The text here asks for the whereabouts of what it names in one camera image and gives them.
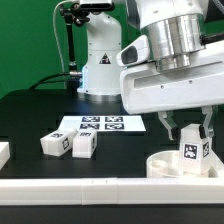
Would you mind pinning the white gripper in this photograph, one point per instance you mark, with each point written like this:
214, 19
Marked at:
144, 90

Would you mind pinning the white round stool seat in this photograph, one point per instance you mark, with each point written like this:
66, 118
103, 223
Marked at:
165, 165

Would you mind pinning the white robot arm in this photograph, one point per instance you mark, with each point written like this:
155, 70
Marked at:
172, 65

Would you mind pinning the white marker sheet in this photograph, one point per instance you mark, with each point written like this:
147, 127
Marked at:
104, 123

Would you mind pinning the black camera stand pole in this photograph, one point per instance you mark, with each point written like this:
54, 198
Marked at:
74, 15

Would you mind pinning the white front border rail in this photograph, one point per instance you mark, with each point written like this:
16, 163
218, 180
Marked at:
111, 191

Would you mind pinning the white left border rail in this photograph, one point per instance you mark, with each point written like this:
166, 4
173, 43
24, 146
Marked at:
4, 153

